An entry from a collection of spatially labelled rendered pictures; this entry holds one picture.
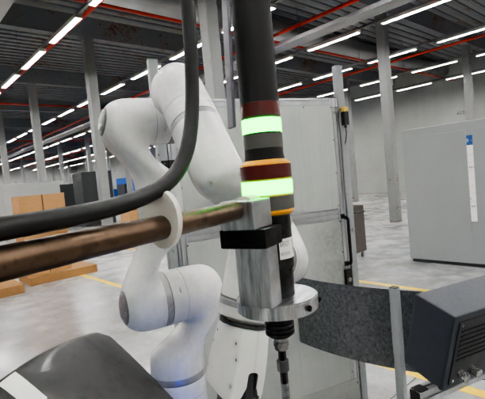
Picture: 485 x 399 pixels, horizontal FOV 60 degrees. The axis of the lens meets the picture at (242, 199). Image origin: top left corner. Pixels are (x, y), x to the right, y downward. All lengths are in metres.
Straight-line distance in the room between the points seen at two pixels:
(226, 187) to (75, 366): 0.36
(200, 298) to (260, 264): 0.61
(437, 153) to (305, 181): 4.37
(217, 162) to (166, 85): 0.19
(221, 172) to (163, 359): 0.48
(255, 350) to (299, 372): 2.13
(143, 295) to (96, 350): 0.47
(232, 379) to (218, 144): 0.34
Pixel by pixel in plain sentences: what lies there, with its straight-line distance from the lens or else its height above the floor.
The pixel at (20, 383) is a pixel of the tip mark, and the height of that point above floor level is 1.42.
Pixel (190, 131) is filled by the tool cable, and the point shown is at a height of 1.59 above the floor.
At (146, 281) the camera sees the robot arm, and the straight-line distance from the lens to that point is 0.89.
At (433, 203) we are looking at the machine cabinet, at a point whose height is 0.91.
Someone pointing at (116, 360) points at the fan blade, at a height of 1.40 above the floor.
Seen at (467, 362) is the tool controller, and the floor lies 1.10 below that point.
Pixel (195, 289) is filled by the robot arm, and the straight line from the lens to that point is 0.93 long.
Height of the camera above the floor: 1.56
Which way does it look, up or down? 3 degrees down
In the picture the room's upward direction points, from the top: 5 degrees counter-clockwise
